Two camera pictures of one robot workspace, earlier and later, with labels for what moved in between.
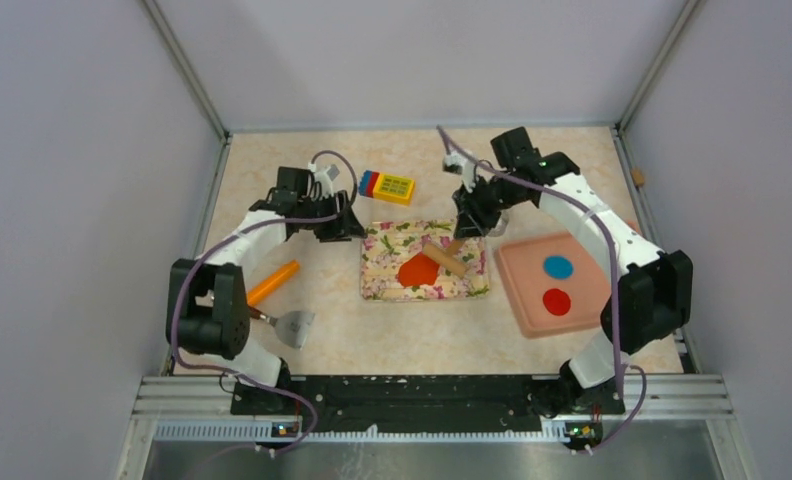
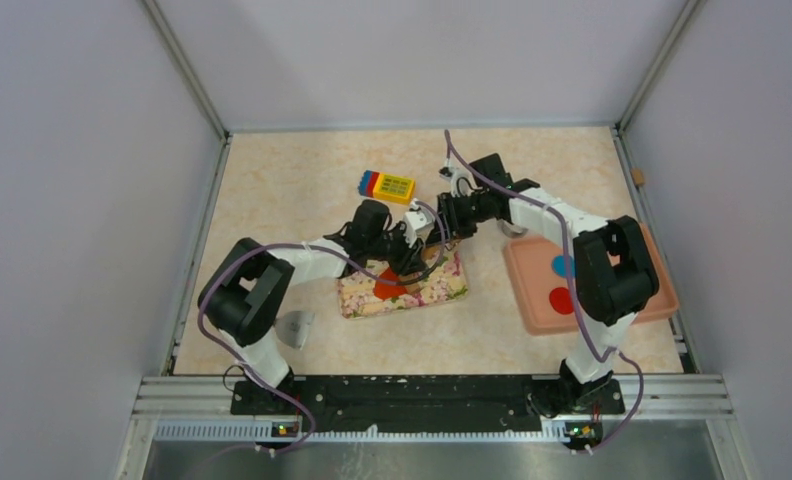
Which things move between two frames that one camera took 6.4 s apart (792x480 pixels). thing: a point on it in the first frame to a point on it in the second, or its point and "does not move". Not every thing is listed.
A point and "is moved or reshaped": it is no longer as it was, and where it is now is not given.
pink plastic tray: x=552 y=283 does not move
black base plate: x=502 y=403 does not move
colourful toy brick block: x=386 y=187 does not move
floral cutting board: x=389 y=243 is moved or reshaped
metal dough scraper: x=291 y=328 does not move
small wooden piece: x=638 y=176 does not move
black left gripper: x=333 y=216 to x=408 y=250
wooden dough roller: x=446 y=257 to x=413 y=281
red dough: x=418 y=270 is moved or reshaped
